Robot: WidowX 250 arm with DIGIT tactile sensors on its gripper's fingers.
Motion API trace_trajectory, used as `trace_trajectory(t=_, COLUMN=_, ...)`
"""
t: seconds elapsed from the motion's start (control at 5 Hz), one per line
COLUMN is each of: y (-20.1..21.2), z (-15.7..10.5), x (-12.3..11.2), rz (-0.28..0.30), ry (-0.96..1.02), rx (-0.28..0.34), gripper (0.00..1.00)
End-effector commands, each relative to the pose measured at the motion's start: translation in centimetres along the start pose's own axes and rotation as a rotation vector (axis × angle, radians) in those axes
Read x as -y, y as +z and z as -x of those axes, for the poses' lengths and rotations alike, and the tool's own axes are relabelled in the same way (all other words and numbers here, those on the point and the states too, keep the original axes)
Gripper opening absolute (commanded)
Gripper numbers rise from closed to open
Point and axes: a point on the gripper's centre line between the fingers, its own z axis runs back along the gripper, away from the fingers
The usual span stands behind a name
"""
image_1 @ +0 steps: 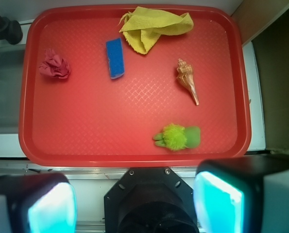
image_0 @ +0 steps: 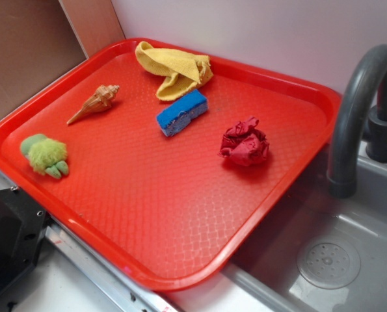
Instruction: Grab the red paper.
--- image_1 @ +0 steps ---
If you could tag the blue sponge block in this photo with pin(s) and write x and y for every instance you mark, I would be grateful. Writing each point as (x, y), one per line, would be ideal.
(115, 58)

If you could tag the brown spiral seashell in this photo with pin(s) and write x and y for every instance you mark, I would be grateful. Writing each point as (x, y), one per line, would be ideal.
(185, 78)

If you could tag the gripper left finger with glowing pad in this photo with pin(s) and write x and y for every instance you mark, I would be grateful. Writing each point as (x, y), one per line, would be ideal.
(40, 203)

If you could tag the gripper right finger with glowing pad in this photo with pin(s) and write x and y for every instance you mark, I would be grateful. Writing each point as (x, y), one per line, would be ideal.
(249, 194)

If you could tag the red paper ball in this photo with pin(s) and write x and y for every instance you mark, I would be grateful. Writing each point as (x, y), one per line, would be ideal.
(54, 66)

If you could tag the black octagonal mount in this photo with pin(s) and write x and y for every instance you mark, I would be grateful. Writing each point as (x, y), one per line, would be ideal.
(150, 200)

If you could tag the green fuzzy plush toy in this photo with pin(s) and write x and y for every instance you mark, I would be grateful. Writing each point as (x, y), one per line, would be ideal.
(176, 137)

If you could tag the yellow cloth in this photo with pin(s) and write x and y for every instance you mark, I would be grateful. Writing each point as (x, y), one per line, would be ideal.
(143, 27)

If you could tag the red plastic tray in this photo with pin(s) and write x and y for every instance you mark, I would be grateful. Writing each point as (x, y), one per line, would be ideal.
(89, 119)

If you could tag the black faucet fixture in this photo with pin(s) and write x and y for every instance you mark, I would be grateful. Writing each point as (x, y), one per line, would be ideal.
(10, 30)

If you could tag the metal sink basin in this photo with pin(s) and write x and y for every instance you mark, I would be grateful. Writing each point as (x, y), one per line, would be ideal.
(11, 68)

